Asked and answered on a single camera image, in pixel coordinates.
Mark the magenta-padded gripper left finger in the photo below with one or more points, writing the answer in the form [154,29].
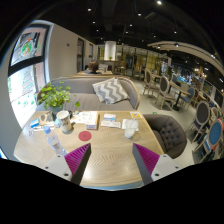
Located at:
[76,159]

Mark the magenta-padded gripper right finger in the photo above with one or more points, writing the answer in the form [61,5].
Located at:
[148,159]

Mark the clear water bottle blue cap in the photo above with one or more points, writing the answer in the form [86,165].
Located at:
[55,143]

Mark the flat round red coaster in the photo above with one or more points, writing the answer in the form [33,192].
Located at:
[85,135]

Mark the dark grey tufted armchair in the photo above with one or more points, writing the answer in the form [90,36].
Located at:
[168,133]

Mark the clear plastic cup with straw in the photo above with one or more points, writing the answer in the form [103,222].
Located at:
[130,131]

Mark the white printed paper cup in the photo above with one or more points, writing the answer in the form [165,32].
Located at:
[64,121]

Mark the blue white small carton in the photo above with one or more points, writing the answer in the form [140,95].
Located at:
[57,123]

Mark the white printed menu booklet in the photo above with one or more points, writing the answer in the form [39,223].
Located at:
[90,120]

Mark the white paper napkin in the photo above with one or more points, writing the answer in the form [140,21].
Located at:
[124,124]

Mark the white tube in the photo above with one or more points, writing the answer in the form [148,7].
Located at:
[43,128]

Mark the yellow table sticker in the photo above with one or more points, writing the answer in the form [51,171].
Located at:
[135,115]

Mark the white paper packets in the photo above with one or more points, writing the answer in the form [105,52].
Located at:
[111,124]

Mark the brown cardboard mat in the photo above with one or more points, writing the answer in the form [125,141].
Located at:
[45,119]

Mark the blister pill pack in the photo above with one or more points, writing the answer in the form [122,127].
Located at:
[31,132]

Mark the white blue card pack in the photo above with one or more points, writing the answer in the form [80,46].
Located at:
[109,117]

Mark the small blue white box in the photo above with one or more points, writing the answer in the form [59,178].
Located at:
[34,123]

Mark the potted green leafy plant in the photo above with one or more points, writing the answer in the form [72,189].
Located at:
[53,96]

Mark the group of dining chairs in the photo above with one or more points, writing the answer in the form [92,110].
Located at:
[165,88]

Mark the grey upholstered sofa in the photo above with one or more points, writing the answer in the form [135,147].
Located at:
[83,86]

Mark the grey white chevron cushion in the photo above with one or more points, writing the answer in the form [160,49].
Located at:
[110,90]

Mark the person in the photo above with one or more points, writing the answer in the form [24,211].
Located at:
[93,67]

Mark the colourful window poster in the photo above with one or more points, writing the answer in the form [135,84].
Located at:
[28,45]

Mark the group of ceiling lights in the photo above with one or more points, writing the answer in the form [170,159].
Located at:
[159,2]

